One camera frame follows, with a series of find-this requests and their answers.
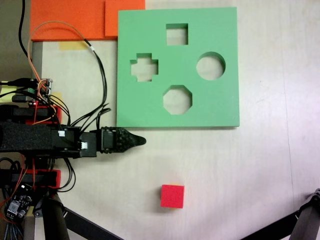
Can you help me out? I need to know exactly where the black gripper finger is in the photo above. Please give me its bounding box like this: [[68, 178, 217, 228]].
[[116, 127, 147, 154]]

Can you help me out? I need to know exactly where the red square block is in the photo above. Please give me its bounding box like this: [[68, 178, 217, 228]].
[[160, 184, 186, 209]]

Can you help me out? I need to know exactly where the large orange foam block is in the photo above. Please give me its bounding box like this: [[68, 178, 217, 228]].
[[29, 0, 119, 42]]

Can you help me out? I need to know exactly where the red and black table clamp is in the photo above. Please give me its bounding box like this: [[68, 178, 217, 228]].
[[24, 104, 63, 126], [23, 168, 62, 189]]

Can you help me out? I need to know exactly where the green shape sorting board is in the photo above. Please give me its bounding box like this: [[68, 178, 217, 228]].
[[115, 6, 241, 130]]

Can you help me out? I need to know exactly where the black tripod leg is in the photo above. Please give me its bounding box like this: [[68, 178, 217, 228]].
[[40, 191, 70, 240]]

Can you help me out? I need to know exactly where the black power plug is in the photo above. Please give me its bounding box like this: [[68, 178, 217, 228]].
[[10, 94, 33, 103]]

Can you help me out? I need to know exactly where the wide yellow tape strip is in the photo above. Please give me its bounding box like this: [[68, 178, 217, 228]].
[[58, 40, 87, 51]]

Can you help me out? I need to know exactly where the grey metal bar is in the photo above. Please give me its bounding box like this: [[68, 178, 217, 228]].
[[23, 215, 43, 240], [31, 41, 44, 79]]

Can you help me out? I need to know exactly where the small black circuit board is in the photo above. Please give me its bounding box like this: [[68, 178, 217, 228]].
[[3, 193, 34, 222]]

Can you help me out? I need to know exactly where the grey notched tripod leg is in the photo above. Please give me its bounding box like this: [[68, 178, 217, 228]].
[[291, 187, 320, 240]]

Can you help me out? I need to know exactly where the thin black wire bundle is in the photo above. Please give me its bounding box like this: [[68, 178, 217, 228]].
[[68, 39, 112, 126]]

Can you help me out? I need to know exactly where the circuit board with wires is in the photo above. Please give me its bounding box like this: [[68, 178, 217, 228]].
[[29, 77, 55, 101]]

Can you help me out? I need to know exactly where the black USB cable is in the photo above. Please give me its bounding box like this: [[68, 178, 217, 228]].
[[0, 78, 32, 88]]

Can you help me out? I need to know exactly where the thin orange wire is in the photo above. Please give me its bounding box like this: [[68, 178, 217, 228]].
[[27, 20, 88, 87]]

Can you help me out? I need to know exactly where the braided blue white cable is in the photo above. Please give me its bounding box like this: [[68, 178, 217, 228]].
[[2, 221, 18, 240]]

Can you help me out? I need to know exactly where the thick black cable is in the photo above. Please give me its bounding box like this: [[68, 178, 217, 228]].
[[18, 0, 30, 58]]

